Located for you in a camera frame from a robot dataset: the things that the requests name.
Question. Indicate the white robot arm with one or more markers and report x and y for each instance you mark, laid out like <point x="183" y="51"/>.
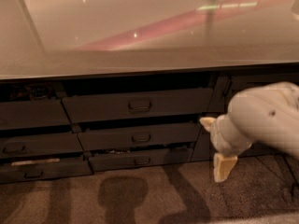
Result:
<point x="267" y="114"/>

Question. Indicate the grey cabinet door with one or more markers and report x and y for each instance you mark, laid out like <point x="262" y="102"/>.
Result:
<point x="225" y="88"/>

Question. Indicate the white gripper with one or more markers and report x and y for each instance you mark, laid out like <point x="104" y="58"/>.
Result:
<point x="221" y="134"/>

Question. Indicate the grey drawer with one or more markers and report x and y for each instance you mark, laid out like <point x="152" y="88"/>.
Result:
<point x="39" y="145"/>
<point x="32" y="114"/>
<point x="139" y="136"/>
<point x="140" y="158"/>
<point x="52" y="170"/>
<point x="135" y="105"/>

